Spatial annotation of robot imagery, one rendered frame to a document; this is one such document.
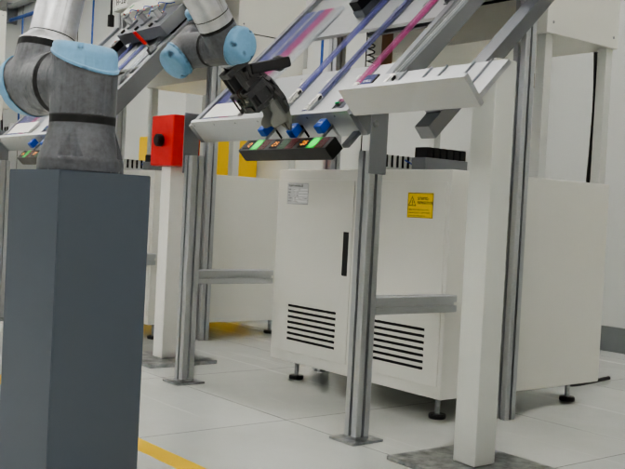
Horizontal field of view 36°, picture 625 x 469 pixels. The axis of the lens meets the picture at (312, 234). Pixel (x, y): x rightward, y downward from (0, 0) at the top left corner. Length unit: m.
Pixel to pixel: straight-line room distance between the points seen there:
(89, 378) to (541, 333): 1.34
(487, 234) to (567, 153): 2.28
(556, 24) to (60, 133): 1.43
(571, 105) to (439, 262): 1.96
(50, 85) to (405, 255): 1.06
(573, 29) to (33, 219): 1.58
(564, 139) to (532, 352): 1.74
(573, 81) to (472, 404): 2.44
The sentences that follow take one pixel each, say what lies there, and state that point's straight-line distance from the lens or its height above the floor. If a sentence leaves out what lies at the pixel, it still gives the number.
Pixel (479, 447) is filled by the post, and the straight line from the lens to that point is 1.97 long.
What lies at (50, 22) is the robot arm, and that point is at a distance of 1.86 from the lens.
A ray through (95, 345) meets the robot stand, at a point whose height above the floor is 0.25.
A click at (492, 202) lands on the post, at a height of 0.54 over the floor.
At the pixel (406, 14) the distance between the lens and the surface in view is 2.48.
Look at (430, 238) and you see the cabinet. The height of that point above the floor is 0.45.
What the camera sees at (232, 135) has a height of 0.69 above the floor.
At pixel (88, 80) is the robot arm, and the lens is 1.70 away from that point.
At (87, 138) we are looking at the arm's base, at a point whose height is 0.61.
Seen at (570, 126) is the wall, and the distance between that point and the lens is 4.17.
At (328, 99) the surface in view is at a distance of 2.28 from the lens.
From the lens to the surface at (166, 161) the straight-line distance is 3.02.
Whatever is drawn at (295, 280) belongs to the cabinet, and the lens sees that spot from 2.76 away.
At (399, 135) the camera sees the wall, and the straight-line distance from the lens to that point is 4.86.
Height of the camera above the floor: 0.50
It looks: 1 degrees down
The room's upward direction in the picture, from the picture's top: 3 degrees clockwise
